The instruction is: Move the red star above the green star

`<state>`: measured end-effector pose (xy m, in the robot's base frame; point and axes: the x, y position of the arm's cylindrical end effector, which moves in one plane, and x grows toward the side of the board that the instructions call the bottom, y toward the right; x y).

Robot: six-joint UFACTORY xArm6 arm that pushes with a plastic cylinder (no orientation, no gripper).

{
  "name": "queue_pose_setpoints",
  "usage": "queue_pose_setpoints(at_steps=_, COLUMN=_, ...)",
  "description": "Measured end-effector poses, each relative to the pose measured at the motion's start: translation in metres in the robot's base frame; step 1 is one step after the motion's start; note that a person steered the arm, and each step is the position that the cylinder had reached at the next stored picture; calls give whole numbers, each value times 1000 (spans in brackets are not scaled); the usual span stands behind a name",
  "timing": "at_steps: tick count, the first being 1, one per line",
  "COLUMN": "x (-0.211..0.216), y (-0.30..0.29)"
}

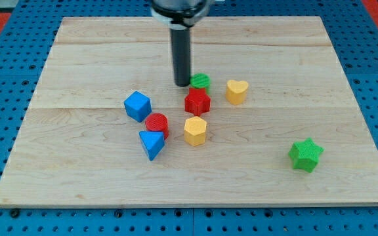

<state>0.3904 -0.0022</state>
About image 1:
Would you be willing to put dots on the blue triangle block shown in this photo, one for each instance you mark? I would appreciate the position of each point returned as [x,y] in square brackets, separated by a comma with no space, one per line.
[152,143]

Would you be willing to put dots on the red star block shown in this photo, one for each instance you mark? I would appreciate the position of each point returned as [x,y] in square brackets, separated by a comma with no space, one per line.
[197,101]

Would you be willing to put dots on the green star block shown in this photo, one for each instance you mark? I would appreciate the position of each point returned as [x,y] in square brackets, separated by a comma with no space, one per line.
[305,155]

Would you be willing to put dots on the yellow heart block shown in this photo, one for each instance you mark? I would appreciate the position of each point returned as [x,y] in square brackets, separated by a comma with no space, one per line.
[236,91]

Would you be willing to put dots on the yellow hexagon block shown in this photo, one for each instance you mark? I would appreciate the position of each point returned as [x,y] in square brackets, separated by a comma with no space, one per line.
[195,131]

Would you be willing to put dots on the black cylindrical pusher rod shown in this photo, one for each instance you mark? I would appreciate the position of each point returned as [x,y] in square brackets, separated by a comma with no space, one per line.
[181,56]

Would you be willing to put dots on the red cylinder block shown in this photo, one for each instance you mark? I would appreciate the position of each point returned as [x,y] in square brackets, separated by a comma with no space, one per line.
[157,122]

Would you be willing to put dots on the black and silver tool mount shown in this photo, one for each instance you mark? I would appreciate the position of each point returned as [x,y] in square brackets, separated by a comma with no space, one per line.
[180,13]

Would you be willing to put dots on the wooden board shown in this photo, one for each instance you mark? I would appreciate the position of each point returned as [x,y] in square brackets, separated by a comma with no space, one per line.
[77,147]

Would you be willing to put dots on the green cylinder block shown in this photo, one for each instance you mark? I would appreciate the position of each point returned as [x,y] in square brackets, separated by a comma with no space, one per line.
[200,81]

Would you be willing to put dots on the blue cube block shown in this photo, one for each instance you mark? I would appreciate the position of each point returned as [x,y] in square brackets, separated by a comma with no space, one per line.
[138,106]

